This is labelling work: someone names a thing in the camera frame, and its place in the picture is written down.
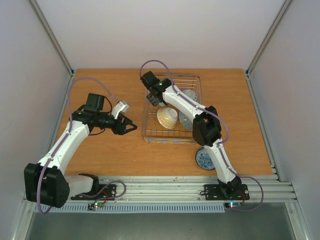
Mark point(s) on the controller board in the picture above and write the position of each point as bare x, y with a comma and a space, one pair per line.
94, 206
233, 205

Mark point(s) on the grey slotted cable duct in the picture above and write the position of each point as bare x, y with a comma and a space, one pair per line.
142, 208

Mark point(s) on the metal wire dish rack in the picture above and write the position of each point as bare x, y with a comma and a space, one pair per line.
153, 132

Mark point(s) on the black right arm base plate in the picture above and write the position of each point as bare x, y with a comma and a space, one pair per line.
212, 192

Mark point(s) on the yellow blue patterned bowl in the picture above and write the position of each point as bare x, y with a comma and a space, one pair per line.
167, 117

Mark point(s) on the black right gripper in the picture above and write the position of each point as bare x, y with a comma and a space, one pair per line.
153, 98

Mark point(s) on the pink patterned bowl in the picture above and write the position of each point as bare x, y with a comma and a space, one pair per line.
190, 94

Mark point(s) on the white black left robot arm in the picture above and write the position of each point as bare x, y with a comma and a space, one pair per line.
45, 182

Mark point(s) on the grey speckled bowl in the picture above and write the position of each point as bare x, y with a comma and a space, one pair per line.
185, 121

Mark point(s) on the left controller board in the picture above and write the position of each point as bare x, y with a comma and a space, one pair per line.
94, 206

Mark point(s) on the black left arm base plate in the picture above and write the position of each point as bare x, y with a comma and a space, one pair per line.
110, 191

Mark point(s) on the blue floral white bowl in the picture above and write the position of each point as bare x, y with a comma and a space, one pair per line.
203, 160

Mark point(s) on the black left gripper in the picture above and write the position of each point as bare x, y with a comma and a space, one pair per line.
121, 130

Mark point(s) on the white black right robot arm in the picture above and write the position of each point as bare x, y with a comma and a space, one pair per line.
206, 127

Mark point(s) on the right controller board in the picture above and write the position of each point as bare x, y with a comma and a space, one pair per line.
233, 205

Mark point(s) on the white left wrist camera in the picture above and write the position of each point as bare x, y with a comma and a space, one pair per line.
121, 107

